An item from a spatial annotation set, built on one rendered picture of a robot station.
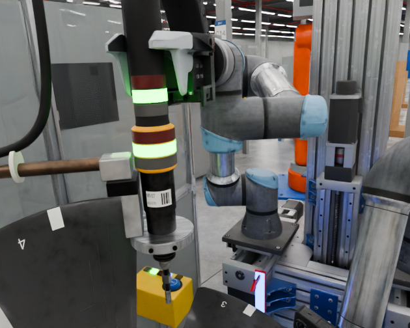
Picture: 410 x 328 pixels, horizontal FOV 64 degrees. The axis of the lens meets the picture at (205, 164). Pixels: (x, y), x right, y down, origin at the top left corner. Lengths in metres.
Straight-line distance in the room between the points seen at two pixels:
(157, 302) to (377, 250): 0.55
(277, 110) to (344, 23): 0.67
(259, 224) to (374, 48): 0.67
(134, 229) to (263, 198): 0.84
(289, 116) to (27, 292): 0.46
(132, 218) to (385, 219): 0.49
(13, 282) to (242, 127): 0.40
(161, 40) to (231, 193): 0.89
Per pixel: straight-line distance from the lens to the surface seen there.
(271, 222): 1.21
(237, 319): 0.68
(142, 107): 0.32
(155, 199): 0.34
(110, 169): 0.34
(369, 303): 0.72
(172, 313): 0.93
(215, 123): 0.57
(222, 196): 1.15
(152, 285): 0.96
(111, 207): 0.52
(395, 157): 0.69
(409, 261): 1.14
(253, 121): 0.57
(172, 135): 0.33
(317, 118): 0.59
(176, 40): 0.32
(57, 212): 0.52
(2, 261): 0.53
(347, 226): 1.23
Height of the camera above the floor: 1.63
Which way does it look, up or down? 16 degrees down
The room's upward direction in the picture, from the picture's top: 3 degrees counter-clockwise
